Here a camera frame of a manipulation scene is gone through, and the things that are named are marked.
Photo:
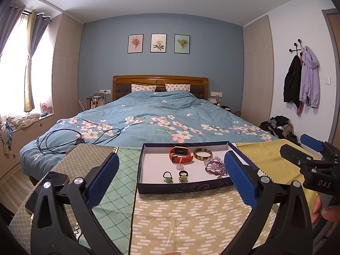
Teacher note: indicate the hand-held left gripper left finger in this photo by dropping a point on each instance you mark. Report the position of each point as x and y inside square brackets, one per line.
[103, 178]

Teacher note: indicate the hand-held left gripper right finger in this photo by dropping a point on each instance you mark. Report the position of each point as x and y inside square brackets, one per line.
[239, 178]

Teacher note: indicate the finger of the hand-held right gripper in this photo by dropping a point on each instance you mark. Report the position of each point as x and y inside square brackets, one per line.
[312, 140]
[294, 155]

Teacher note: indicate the olive tortoiseshell bangle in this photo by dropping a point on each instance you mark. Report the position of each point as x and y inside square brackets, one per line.
[202, 158]

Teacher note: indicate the dark blue shallow box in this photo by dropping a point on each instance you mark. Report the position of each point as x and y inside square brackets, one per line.
[151, 164]

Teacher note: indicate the orange smartwatch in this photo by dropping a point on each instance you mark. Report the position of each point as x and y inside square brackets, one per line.
[180, 151]

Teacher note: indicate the person's right hand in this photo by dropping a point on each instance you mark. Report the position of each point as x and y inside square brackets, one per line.
[316, 209]

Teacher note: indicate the green diamond fabric swatch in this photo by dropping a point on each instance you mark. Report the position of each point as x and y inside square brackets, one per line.
[119, 191]

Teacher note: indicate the white lettered fabric swatch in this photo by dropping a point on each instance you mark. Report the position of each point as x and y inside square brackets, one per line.
[261, 174]

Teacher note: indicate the olive lattice fabric swatch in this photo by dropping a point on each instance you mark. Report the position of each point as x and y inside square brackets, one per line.
[87, 156]

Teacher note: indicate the mustard yellow fabric swatch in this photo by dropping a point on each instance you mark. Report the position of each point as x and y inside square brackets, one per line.
[265, 151]

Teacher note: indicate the dark clothes heap on floor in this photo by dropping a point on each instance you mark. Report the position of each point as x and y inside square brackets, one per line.
[279, 127]

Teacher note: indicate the pink hanging scarf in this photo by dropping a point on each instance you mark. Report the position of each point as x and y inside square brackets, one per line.
[300, 109]

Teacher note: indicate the black charger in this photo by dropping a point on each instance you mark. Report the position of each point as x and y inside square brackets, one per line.
[80, 142]

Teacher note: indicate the dark smartphone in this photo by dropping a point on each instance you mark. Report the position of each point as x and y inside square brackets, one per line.
[50, 183]

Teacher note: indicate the purple jacket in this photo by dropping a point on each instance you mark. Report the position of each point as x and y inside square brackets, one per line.
[310, 79]

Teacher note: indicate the black jacket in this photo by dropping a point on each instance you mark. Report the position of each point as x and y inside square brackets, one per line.
[291, 82]

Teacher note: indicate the yellow brick pattern fabric swatch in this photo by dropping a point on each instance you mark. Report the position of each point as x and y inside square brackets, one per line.
[186, 217]

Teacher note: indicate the nightstand clutter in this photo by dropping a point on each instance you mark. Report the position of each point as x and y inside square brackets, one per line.
[225, 107]

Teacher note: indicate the group of cosmetic bottles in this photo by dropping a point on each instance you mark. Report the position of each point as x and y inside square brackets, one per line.
[95, 101]

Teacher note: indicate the bed with floral duvet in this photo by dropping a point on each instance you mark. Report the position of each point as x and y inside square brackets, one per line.
[148, 111]

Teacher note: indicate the beige window seat cabinet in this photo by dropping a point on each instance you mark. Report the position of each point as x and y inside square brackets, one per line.
[29, 138]

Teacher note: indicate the beige built-in wardrobe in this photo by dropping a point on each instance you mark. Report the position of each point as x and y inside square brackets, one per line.
[257, 71]
[66, 71]

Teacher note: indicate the pink desk fan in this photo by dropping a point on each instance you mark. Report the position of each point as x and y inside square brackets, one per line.
[45, 109]

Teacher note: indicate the floral pillow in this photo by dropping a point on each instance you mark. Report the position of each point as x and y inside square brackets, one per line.
[178, 87]
[143, 87]

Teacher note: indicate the light crumpled clothes pile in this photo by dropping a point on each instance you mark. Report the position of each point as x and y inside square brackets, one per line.
[22, 119]

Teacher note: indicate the blue garment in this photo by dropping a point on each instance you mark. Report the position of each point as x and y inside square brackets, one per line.
[8, 135]

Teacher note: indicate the wooden headboard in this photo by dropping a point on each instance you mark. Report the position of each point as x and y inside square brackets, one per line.
[140, 79]

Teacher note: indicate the pink flower framed picture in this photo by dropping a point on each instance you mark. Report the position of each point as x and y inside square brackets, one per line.
[135, 43]

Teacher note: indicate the green plant framed picture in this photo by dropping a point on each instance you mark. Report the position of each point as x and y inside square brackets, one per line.
[182, 44]

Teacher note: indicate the grey and yellow curtain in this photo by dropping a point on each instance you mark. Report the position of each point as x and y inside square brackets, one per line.
[10, 24]
[41, 32]

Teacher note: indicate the white light switch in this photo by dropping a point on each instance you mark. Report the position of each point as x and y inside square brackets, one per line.
[327, 81]

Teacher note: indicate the white wall socket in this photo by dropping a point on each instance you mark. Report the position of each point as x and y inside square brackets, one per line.
[105, 92]
[216, 94]

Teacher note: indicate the black wall coat rack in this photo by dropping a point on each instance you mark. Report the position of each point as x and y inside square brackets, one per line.
[296, 48]

